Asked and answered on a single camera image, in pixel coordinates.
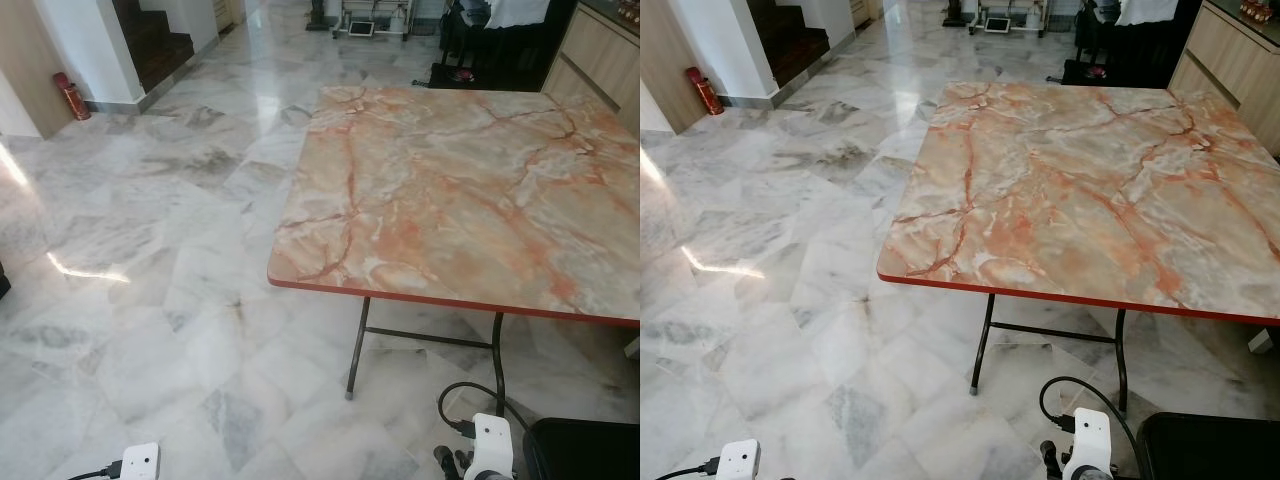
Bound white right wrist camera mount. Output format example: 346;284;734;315
466;413;516;480
1062;408;1113;480

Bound white cloth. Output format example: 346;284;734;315
1115;0;1186;26
485;0;551;29

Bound light wooden drawer cabinet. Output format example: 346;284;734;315
1168;0;1280;151
540;0;640;131

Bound black bulky furniture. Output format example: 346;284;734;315
1062;0;1201;86
430;0;576;93

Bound dark wooden staircase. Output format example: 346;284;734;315
110;0;196;96
745;0;831;89

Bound red fire extinguisher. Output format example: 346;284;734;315
53;72;93;122
685;66;725;117

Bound orange marble pattern folding table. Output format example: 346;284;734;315
877;80;1280;416
267;84;640;413

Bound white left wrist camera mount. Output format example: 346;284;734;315
119;442;161;480
716;439;761;480

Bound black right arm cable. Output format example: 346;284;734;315
1038;376;1141;461
437;381;531;441

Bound black padded seat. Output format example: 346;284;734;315
1135;412;1280;480
523;418;640;480

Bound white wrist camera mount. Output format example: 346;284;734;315
1062;408;1113;480
466;413;516;480
716;439;761;480
119;442;161;480

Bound white wheeled rack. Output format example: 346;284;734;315
333;0;413;41
968;0;1049;37

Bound light wooden door panel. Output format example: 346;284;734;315
640;0;707;133
0;0;76;138

